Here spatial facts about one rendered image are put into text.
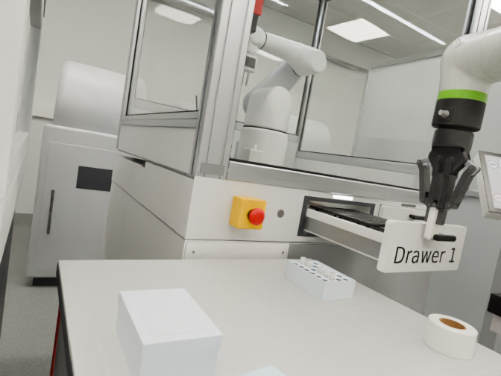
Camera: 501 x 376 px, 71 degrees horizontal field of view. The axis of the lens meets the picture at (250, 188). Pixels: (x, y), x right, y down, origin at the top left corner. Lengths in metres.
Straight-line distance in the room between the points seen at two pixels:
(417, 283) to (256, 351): 1.05
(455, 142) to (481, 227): 1.92
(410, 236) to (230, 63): 0.54
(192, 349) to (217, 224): 0.47
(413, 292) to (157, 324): 1.18
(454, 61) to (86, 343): 0.80
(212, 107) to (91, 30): 3.34
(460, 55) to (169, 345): 0.73
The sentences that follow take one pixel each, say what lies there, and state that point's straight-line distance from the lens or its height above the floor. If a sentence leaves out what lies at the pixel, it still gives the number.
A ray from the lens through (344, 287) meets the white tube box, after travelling 0.75.
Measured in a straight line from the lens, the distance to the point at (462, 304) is 2.81.
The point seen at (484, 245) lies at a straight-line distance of 2.71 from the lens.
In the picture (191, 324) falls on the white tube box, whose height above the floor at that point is 0.81.
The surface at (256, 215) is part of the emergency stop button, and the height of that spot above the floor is 0.88.
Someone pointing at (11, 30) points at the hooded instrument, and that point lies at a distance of 0.51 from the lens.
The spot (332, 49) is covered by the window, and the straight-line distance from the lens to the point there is 1.04.
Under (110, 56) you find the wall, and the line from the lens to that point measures 4.06.
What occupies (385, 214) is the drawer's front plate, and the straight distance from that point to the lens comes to 1.20.
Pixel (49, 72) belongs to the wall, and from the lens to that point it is 4.02.
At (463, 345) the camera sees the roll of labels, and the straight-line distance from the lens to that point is 0.66.
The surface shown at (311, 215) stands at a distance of 0.97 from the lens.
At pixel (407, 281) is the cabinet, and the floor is 0.66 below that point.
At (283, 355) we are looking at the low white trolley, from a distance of 0.51.
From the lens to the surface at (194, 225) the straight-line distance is 0.82.
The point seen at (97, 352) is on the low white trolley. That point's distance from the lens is 0.47.
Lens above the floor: 1.01
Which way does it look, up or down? 5 degrees down
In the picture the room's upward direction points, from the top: 10 degrees clockwise
